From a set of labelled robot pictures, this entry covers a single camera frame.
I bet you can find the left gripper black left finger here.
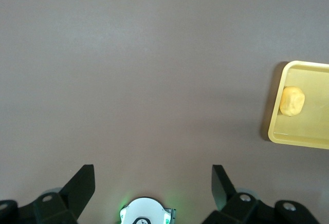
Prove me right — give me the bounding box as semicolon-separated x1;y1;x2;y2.
0;164;96;224

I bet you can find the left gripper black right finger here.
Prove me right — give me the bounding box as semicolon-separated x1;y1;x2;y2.
202;164;321;224

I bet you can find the yellow potato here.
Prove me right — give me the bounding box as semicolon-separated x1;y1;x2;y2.
279;85;306;118

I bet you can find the yellow plastic tray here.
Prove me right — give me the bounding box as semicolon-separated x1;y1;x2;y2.
267;60;329;151

